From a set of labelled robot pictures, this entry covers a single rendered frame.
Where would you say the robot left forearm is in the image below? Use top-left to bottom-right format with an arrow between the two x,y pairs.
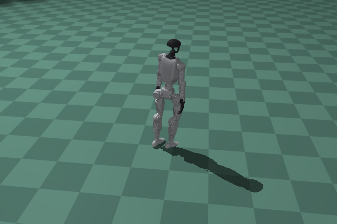
156,71 -> 162,88

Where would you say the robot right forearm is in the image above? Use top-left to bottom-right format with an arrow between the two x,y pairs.
179,81 -> 186,102

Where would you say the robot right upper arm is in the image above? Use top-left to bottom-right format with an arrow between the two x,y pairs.
176,61 -> 186,86

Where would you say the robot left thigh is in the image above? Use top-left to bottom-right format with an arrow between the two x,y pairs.
153,89 -> 165,123

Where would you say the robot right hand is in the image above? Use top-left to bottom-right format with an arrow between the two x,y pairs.
177,98 -> 185,114

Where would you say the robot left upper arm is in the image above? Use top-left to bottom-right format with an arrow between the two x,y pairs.
158,53 -> 165,74

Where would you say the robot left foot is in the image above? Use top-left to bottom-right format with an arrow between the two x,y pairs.
152,138 -> 165,147

